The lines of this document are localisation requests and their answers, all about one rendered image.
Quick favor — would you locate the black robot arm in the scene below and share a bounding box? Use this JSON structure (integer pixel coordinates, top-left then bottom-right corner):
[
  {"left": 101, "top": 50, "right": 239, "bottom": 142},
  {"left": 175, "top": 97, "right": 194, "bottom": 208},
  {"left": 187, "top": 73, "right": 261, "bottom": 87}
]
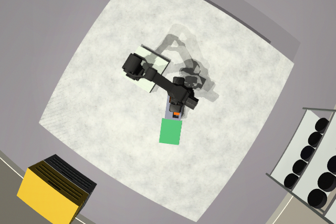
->
[{"left": 122, "top": 53, "right": 199, "bottom": 110}]

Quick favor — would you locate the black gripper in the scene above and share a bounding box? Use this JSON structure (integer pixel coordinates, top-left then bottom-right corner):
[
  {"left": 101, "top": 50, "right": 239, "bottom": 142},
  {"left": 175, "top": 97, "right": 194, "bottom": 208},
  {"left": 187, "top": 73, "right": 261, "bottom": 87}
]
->
[{"left": 169, "top": 77, "right": 185, "bottom": 113}]

